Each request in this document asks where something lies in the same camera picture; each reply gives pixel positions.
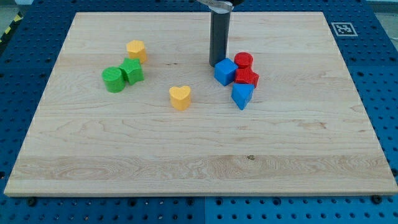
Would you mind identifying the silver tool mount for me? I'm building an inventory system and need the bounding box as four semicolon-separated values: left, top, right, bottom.
197;0;244;13

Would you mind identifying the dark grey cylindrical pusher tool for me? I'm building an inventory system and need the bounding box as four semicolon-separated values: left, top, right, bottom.
209;10;231;67

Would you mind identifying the yellow heart block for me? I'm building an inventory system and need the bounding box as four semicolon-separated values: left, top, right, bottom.
169;86;191;111

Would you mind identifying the yellow hexagon block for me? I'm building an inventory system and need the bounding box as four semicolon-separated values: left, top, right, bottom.
126;40;147;64

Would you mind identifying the red cylinder block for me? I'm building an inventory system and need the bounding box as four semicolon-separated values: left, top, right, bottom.
234;52;254;69

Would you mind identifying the blue cube block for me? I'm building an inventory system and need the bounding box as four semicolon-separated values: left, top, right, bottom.
214;58;238;86

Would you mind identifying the red star block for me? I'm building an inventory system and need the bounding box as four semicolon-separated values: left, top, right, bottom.
234;67;259;88

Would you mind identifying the blue triangle block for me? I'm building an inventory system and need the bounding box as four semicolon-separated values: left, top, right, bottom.
231;83;254;110

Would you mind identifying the green star block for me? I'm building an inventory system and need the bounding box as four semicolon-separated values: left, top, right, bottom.
119;58;144;85

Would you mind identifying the green cylinder block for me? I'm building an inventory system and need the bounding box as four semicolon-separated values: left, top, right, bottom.
102;67;126;93

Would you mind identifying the light wooden board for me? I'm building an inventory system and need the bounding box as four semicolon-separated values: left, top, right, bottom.
4;12;397;197

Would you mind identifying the white fiducial marker tag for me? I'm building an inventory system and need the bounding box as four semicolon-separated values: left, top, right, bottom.
331;22;358;37

